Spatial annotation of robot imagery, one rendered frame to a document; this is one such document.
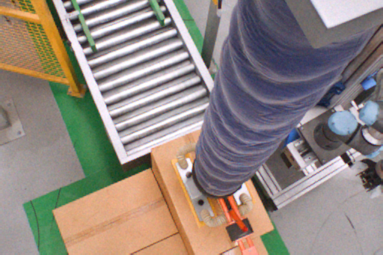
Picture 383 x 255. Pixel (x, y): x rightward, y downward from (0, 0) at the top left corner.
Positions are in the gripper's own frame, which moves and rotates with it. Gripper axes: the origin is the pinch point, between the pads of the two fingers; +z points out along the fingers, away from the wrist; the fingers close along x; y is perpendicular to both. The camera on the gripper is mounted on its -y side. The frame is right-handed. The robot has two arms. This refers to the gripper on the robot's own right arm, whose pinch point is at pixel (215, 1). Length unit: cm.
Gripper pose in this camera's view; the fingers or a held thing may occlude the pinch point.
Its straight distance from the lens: 215.1
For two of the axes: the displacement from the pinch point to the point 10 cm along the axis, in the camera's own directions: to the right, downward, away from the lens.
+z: -0.6, 3.3, 9.4
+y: 9.9, -0.7, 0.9
